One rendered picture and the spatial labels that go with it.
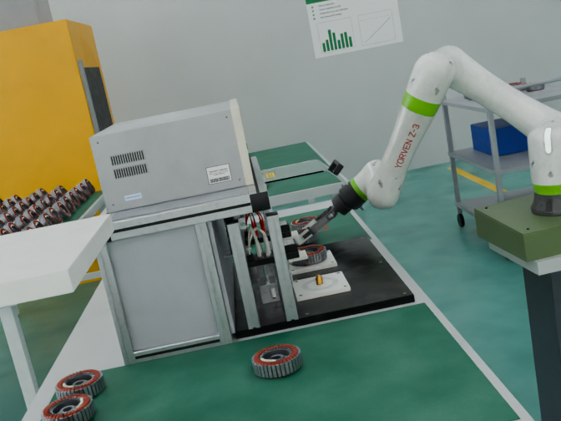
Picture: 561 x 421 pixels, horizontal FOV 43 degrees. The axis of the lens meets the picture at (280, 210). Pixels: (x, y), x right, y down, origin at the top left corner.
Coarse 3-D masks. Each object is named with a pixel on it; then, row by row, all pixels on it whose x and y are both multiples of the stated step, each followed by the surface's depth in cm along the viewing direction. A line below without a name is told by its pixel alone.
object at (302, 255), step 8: (288, 240) 202; (288, 248) 197; (296, 248) 197; (256, 256) 200; (264, 256) 199; (272, 256) 197; (288, 256) 197; (296, 256) 197; (304, 256) 198; (248, 264) 197; (256, 264) 197; (264, 264) 197; (264, 272) 198
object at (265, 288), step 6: (270, 276) 204; (264, 282) 200; (270, 282) 199; (276, 282) 198; (264, 288) 198; (276, 288) 198; (264, 294) 198; (270, 294) 199; (276, 294) 199; (264, 300) 199; (270, 300) 199; (276, 300) 199
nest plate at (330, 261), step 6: (330, 252) 231; (330, 258) 225; (294, 264) 226; (318, 264) 221; (324, 264) 220; (330, 264) 220; (336, 264) 220; (294, 270) 220; (300, 270) 219; (306, 270) 219; (312, 270) 219
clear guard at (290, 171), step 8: (312, 160) 239; (272, 168) 240; (280, 168) 236; (288, 168) 233; (296, 168) 230; (304, 168) 228; (312, 168) 224; (320, 168) 222; (328, 168) 231; (264, 176) 227; (280, 176) 221; (288, 176) 218; (296, 176) 217; (336, 176) 218
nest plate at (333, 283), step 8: (336, 272) 210; (304, 280) 209; (312, 280) 207; (328, 280) 205; (336, 280) 203; (344, 280) 202; (296, 288) 203; (304, 288) 202; (312, 288) 200; (320, 288) 199; (328, 288) 198; (336, 288) 196; (344, 288) 196; (296, 296) 197; (304, 296) 196; (312, 296) 196; (320, 296) 196
